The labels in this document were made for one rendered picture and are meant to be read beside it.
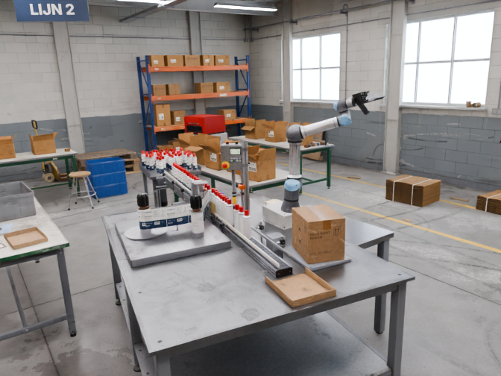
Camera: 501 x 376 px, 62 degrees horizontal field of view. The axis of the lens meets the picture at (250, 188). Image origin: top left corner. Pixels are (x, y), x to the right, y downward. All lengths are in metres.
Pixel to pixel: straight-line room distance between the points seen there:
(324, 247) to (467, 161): 5.72
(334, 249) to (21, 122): 8.47
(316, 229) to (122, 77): 8.63
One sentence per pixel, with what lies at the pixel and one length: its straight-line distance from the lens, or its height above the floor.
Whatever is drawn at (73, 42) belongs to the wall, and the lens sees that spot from 10.41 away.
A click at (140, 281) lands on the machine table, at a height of 0.83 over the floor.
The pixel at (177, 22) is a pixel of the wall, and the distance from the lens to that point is 11.30.
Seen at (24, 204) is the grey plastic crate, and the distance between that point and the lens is 4.27.
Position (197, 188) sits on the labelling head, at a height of 1.10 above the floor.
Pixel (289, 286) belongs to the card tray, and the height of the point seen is 0.83.
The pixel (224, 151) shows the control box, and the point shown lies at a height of 1.43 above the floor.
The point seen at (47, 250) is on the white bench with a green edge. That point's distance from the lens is 3.44.
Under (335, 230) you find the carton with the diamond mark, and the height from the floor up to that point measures 1.04.
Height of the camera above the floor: 1.95
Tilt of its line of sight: 15 degrees down
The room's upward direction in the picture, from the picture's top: 2 degrees counter-clockwise
